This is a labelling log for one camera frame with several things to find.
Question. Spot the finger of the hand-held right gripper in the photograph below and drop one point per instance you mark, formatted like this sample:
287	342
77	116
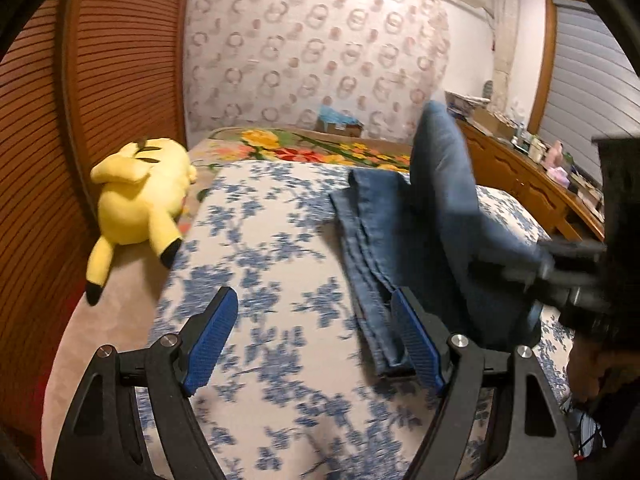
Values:
570	249
550	282

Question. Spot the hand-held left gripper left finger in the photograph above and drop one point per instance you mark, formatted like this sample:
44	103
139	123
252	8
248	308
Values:
210	340

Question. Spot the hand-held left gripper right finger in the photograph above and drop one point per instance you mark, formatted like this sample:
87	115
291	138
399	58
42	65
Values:
417	340

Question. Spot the blue denim pants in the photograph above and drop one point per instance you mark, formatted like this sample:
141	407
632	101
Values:
450	200

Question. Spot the person's right hand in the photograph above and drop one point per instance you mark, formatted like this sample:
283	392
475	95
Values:
587	365

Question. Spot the lilac tissue pack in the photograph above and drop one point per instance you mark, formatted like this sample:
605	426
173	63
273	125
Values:
559	175

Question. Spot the pink bottle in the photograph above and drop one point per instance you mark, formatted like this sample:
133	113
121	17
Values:
555	155

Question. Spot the brown wooden cabinet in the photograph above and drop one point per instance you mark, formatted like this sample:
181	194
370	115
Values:
505	160

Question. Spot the white blue floral blanket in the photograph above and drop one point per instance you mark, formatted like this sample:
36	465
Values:
270	240

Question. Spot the open cardboard box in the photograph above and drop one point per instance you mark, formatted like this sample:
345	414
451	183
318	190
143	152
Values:
492	122

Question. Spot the grey window shutter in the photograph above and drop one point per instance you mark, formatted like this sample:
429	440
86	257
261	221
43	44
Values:
595	70

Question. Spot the yellow plush toy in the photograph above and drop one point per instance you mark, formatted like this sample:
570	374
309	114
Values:
135	195

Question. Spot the stack of papers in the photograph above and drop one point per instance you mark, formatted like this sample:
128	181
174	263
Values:
462	105

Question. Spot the cardboard box with blue contents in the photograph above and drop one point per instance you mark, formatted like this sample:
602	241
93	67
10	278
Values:
340	122

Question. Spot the brown louvered wooden wardrobe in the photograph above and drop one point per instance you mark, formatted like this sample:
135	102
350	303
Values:
100	60

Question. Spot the circle print curtain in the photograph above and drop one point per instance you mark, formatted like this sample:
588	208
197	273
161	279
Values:
310	50

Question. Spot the white wall pipe cover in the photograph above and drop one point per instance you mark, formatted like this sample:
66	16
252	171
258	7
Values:
504	40

